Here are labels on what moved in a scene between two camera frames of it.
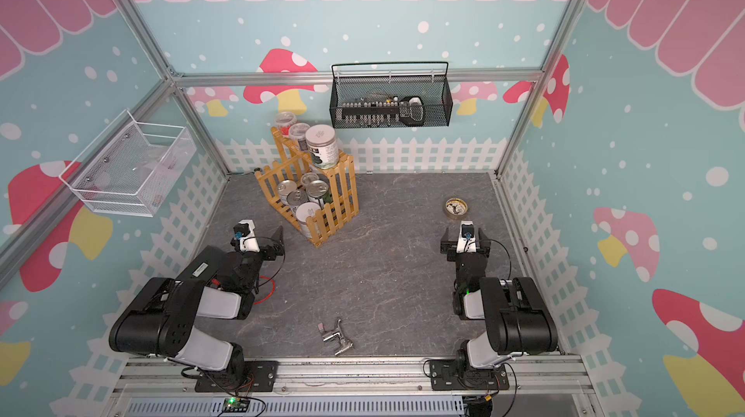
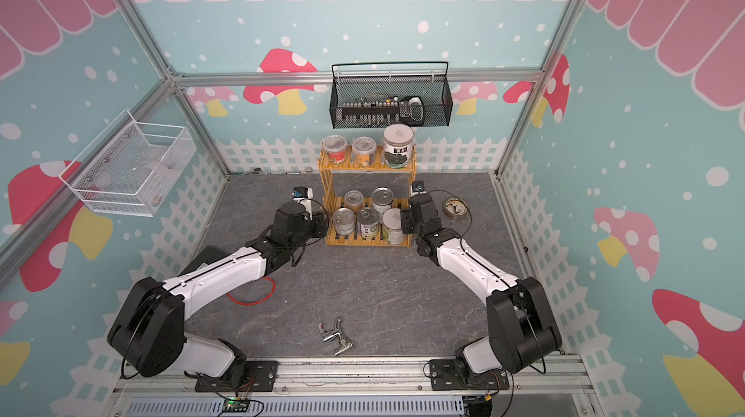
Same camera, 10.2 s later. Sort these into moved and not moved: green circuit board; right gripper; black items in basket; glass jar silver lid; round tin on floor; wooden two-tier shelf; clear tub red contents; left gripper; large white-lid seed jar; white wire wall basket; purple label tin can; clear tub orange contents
Moved: right gripper; clear tub orange contents; purple label tin can; clear tub red contents; left gripper; large white-lid seed jar; wooden two-tier shelf; glass jar silver lid
Not moved: black items in basket; green circuit board; round tin on floor; white wire wall basket
